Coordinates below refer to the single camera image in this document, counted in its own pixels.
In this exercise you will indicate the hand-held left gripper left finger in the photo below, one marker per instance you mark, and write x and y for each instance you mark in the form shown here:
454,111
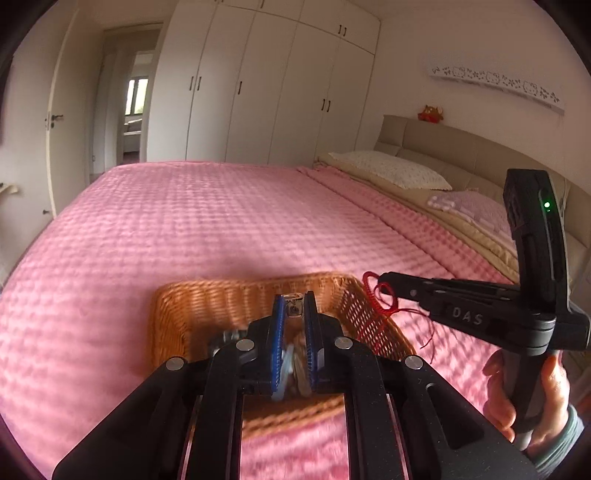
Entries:
276,350

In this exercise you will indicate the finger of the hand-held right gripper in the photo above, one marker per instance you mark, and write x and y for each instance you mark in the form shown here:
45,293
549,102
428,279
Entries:
425,304
438,286

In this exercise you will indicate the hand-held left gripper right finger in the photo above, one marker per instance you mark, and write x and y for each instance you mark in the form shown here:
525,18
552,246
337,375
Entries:
311,341

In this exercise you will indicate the translucent blue hair clip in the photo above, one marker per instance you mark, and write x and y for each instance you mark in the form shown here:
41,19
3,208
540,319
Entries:
285,369

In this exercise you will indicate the brown wicker basket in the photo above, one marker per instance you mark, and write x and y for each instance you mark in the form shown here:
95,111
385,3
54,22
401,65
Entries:
207,304

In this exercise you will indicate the person's right forearm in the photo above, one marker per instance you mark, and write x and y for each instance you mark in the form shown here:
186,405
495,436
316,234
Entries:
561,443

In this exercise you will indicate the person's right hand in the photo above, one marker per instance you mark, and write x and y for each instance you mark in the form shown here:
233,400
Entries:
556,392

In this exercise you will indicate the beige quilt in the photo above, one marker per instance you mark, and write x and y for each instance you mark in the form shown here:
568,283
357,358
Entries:
461,240

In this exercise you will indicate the pink pillow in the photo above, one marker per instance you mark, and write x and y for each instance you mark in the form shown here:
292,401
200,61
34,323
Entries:
475,210

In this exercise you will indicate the white floral pillow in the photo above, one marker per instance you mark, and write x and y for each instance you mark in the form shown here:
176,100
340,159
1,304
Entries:
392,168

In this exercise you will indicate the beige bed headboard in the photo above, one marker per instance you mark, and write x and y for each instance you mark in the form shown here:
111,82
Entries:
485,157

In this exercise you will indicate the pink plush blanket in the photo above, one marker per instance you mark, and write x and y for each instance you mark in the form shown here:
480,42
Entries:
184,221

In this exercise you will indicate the red plush toy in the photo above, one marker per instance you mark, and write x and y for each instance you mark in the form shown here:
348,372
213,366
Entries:
431,114

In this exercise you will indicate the white wardrobe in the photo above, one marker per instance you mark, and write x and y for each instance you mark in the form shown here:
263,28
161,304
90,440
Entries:
258,83

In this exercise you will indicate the hallway window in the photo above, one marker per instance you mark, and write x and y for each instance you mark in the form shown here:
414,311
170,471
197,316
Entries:
137,94

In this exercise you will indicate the white door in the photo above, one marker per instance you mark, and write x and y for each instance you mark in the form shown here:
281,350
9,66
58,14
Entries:
69,115

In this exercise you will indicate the white wall shelf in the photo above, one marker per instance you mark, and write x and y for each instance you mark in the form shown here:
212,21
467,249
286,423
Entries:
498,83

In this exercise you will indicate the small wooden wall shelf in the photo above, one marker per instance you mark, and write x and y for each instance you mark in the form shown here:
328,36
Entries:
9,189

